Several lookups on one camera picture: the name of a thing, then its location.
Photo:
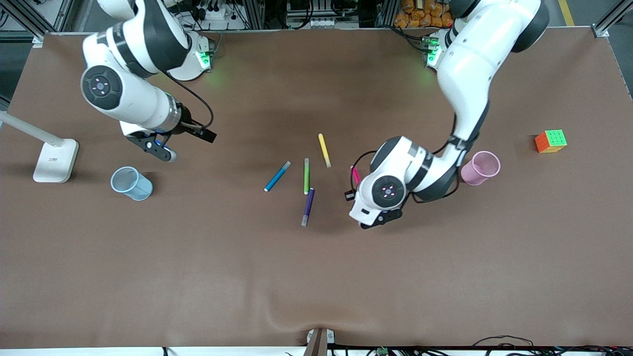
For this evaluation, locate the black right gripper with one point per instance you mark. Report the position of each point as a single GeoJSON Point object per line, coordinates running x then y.
{"type": "Point", "coordinates": [188, 122]}

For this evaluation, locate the pink marker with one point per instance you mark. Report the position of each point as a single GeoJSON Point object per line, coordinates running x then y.
{"type": "Point", "coordinates": [355, 175]}

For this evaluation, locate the blue marker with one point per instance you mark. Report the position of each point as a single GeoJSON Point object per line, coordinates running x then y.
{"type": "Point", "coordinates": [277, 177]}

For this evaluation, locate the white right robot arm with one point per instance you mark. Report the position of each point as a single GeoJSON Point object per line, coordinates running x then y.
{"type": "Point", "coordinates": [128, 99]}

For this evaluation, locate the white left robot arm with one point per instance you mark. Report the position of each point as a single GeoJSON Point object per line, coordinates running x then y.
{"type": "Point", "coordinates": [465, 64]}

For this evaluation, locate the purple marker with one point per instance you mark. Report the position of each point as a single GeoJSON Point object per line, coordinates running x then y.
{"type": "Point", "coordinates": [308, 205]}

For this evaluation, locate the green marker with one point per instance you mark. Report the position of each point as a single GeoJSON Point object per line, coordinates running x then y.
{"type": "Point", "coordinates": [306, 175]}

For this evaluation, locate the yellow marker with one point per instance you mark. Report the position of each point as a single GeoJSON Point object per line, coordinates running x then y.
{"type": "Point", "coordinates": [324, 148]}

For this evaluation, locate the blue mesh cup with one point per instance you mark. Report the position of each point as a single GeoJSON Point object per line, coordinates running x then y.
{"type": "Point", "coordinates": [133, 185]}

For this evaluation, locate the white power strip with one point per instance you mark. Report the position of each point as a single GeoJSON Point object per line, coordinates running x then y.
{"type": "Point", "coordinates": [215, 14]}

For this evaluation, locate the pink mesh cup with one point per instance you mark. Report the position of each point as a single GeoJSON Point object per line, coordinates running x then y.
{"type": "Point", "coordinates": [484, 168]}

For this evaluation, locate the white lamp stand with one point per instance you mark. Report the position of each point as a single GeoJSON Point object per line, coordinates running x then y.
{"type": "Point", "coordinates": [54, 165]}

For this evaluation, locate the orange snack bags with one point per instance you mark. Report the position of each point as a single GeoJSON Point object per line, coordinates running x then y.
{"type": "Point", "coordinates": [420, 15]}

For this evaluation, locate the colourful puzzle cube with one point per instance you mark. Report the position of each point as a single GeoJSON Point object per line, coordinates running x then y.
{"type": "Point", "coordinates": [551, 142]}

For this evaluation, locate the aluminium frame post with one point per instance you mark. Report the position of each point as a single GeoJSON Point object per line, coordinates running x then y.
{"type": "Point", "coordinates": [610, 22]}
{"type": "Point", "coordinates": [29, 22]}

